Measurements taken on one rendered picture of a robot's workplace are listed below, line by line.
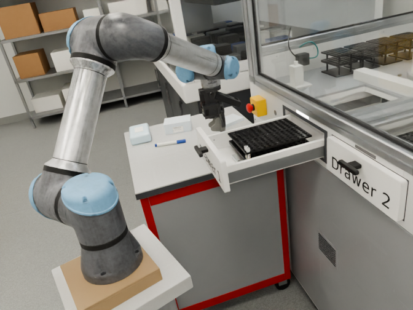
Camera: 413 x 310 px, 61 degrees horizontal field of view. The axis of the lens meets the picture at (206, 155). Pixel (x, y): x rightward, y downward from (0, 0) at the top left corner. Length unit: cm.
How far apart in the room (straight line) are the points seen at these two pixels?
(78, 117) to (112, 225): 29
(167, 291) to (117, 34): 61
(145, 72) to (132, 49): 439
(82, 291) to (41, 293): 136
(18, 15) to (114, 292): 426
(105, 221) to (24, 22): 417
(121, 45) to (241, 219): 85
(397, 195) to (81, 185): 71
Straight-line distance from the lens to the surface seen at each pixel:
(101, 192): 81
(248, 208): 144
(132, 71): 528
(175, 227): 139
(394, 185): 91
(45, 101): 508
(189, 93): 191
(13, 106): 559
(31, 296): 229
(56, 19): 484
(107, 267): 88
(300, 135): 117
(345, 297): 140
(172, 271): 93
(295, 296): 184
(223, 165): 100
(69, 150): 94
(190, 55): 103
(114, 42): 91
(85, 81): 96
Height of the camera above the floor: 140
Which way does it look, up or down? 27 degrees down
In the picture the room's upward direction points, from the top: 10 degrees counter-clockwise
